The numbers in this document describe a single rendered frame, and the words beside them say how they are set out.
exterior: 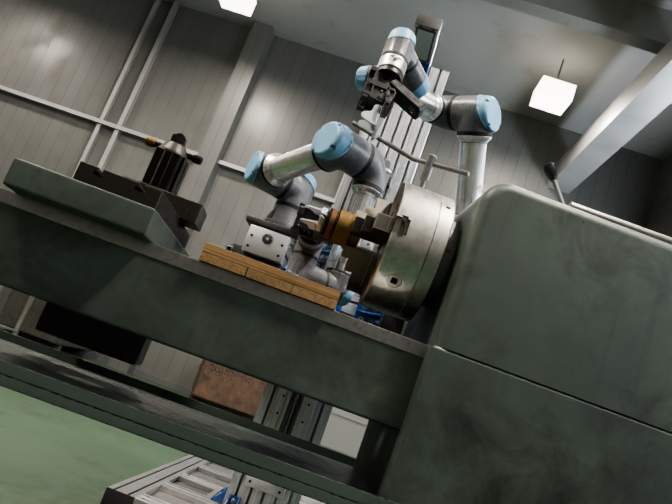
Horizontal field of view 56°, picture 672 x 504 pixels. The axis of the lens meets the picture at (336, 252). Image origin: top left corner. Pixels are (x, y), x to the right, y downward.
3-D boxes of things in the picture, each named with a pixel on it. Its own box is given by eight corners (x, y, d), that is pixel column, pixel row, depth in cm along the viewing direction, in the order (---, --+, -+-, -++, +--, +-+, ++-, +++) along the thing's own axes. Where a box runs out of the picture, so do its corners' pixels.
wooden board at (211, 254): (322, 323, 167) (327, 308, 168) (334, 309, 132) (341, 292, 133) (214, 283, 166) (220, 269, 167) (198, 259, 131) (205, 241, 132)
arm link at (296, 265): (320, 302, 177) (333, 265, 179) (288, 287, 171) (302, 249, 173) (304, 299, 184) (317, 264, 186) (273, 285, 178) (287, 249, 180)
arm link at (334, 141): (269, 201, 227) (369, 174, 184) (235, 182, 219) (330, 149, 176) (279, 172, 231) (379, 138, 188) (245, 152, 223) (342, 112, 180)
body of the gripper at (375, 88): (354, 112, 164) (367, 78, 170) (386, 123, 164) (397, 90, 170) (361, 93, 157) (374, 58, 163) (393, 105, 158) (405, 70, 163)
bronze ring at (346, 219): (364, 221, 159) (330, 208, 159) (369, 213, 150) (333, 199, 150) (352, 256, 158) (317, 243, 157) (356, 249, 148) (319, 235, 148)
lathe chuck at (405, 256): (386, 311, 170) (426, 200, 170) (402, 322, 138) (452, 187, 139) (354, 299, 169) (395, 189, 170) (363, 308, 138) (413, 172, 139)
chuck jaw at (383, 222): (398, 233, 152) (410, 218, 140) (392, 252, 150) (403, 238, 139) (355, 217, 152) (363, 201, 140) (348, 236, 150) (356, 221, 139)
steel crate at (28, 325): (90, 359, 878) (112, 308, 893) (55, 354, 771) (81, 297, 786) (31, 337, 885) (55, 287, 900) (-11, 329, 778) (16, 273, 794)
